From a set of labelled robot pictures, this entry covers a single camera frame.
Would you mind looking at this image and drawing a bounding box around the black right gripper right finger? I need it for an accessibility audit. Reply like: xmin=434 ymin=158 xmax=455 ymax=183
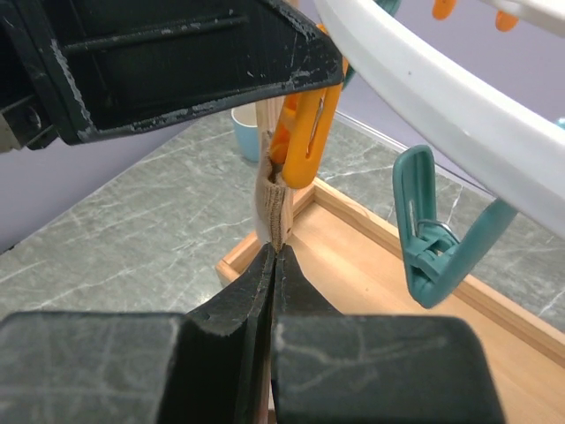
xmin=271 ymin=246 xmax=506 ymax=423

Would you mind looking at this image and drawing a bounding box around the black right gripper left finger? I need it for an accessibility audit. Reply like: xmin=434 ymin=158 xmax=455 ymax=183
xmin=1 ymin=246 xmax=275 ymax=423

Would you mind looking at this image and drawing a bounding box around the teal clothes peg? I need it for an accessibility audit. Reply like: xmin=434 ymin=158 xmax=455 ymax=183
xmin=392 ymin=145 xmax=517 ymax=308

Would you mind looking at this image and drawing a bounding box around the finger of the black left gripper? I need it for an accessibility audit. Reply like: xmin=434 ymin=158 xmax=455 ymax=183
xmin=1 ymin=0 xmax=343 ymax=145

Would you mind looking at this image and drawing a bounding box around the white round clip hanger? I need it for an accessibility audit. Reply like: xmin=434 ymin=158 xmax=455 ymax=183
xmin=315 ymin=1 xmax=564 ymax=236

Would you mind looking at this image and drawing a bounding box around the cream brown ribbed sock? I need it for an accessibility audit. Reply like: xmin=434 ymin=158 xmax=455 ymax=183
xmin=252 ymin=131 xmax=293 ymax=253

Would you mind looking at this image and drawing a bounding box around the wooden hanger stand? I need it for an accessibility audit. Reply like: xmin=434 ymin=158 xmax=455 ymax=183
xmin=215 ymin=96 xmax=565 ymax=424

